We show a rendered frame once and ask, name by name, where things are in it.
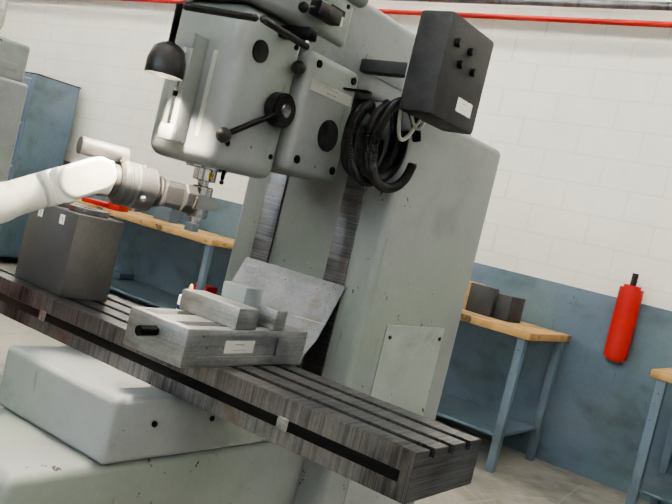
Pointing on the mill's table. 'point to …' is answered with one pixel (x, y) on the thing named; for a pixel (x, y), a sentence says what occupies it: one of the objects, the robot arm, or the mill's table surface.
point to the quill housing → (231, 91)
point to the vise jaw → (219, 309)
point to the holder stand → (70, 251)
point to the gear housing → (285, 11)
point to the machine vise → (216, 339)
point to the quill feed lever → (275, 111)
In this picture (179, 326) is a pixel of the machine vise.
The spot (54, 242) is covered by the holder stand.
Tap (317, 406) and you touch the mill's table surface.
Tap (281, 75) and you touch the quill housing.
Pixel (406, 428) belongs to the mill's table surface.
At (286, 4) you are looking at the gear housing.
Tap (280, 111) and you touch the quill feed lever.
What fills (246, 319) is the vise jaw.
